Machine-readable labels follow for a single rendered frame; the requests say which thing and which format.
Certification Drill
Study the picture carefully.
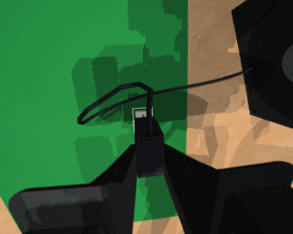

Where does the black cable with plug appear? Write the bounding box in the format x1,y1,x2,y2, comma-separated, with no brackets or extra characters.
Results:
77,67,252,178

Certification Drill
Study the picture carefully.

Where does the green circuit board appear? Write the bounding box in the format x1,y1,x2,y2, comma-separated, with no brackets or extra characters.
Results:
0,0,189,222

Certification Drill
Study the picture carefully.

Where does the black cooling fan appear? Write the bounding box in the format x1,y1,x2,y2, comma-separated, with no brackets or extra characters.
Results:
231,0,293,129

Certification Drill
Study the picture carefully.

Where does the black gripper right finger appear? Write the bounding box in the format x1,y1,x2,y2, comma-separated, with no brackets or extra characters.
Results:
164,143,293,234

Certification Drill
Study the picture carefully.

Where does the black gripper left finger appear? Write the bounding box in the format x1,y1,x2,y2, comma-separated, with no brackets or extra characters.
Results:
8,144,137,234

